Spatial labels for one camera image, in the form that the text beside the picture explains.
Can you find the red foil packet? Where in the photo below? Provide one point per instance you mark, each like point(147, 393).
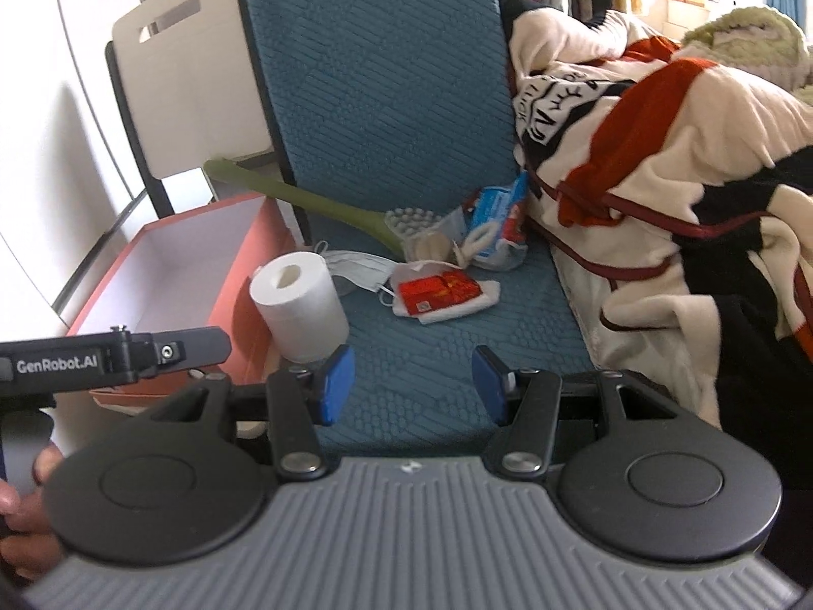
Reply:
point(438, 292)

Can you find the person's left hand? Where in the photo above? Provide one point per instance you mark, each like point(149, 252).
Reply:
point(32, 540)

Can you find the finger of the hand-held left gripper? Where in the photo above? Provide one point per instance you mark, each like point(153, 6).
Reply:
point(197, 346)

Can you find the red packet on white tissue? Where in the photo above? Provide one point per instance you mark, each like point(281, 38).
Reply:
point(470, 308)

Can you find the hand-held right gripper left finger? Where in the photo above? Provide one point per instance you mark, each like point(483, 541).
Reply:
point(336, 387)

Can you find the white red black printed blanket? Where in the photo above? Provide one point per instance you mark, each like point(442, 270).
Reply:
point(698, 140)

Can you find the white cabinet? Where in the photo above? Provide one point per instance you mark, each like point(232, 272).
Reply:
point(686, 16)

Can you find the white chair with black frame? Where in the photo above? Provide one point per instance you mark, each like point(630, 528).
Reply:
point(178, 76)

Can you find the white toilet paper roll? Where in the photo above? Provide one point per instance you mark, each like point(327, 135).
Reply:
point(298, 311)

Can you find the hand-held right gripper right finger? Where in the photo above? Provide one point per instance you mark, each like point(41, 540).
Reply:
point(488, 387)

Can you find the pink cardboard box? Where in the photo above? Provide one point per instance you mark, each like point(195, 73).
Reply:
point(159, 267)

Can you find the green fluffy blanket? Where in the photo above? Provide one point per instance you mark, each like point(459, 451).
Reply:
point(749, 32)

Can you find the grey face mask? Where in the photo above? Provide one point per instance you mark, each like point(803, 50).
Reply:
point(362, 270)

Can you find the blue tissue pack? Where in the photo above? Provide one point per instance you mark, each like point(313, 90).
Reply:
point(498, 203)

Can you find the beige face mask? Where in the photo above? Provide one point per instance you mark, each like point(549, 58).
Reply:
point(432, 244)

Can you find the teal textured cushion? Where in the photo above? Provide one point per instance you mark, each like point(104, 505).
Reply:
point(381, 76)

